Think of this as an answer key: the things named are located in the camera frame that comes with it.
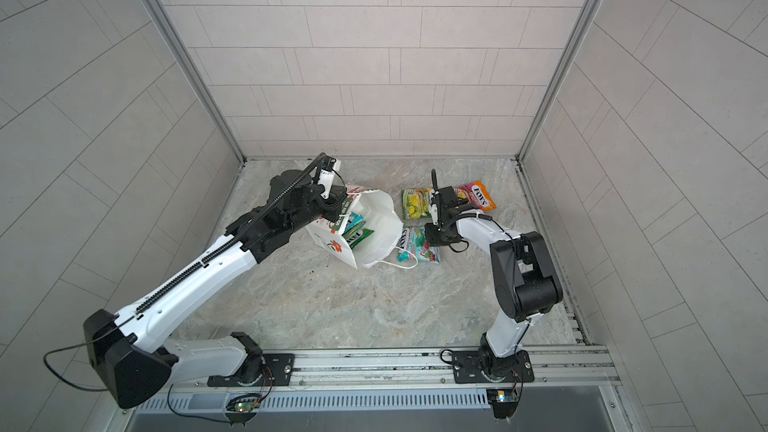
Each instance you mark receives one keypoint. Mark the teal mint Fox's candy bag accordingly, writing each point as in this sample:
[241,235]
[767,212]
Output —
[413,245]

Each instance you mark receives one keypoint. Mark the left circuit board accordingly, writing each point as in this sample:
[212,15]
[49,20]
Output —
[241,409]

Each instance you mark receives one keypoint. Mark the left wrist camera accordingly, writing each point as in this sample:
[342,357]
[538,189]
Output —
[327,170]

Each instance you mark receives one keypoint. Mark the white floral paper bag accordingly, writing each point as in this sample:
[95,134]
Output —
[380,248]

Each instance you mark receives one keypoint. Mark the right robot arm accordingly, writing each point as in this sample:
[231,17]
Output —
[525,281]

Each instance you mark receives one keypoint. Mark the orange pink Fox's candy bag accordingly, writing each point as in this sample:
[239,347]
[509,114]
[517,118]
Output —
[477,194]

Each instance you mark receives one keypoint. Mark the right circuit board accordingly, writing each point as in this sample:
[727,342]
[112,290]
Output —
[503,402]

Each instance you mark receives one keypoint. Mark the circuit board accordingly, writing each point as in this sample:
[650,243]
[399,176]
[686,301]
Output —
[241,409]
[503,402]

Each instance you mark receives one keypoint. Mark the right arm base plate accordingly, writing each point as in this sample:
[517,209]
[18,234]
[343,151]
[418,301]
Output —
[482,366]

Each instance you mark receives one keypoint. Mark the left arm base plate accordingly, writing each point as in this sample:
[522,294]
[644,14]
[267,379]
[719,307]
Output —
[270,369]

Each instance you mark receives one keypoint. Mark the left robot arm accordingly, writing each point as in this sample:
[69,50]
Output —
[132,350]

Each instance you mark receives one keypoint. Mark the green yellow Fox's candy bag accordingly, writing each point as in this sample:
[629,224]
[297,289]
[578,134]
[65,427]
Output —
[416,203]

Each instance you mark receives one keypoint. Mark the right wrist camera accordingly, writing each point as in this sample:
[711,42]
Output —
[433,208]

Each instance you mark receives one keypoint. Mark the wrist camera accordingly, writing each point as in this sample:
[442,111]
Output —
[433,208]
[327,170]

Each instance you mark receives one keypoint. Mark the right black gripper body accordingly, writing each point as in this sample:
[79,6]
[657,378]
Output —
[438,235]

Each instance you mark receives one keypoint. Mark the aluminium mounting rail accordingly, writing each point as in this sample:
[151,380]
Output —
[358,368]

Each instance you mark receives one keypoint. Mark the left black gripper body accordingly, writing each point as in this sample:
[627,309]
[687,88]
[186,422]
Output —
[314,207]

